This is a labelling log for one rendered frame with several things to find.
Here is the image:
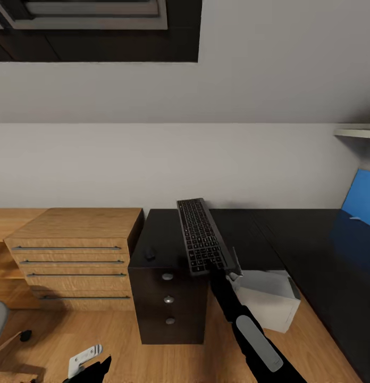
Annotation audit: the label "keyboard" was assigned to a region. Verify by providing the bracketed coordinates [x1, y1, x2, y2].
[176, 197, 236, 276]

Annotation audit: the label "mouse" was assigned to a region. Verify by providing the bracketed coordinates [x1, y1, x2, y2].
[144, 246, 155, 259]

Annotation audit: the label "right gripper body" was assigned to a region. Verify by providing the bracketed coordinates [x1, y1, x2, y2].
[209, 268, 237, 305]

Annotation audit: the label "notebook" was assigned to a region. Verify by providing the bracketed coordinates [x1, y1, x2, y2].
[225, 245, 242, 277]

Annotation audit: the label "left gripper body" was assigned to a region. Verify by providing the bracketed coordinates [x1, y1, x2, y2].
[62, 361, 103, 383]

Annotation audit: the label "swivel chair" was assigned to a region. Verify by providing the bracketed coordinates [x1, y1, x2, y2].
[0, 301, 37, 383]

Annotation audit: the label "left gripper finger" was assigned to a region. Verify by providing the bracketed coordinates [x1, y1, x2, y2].
[100, 356, 112, 378]

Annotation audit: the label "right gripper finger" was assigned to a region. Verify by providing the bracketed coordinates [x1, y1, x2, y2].
[206, 259, 217, 273]

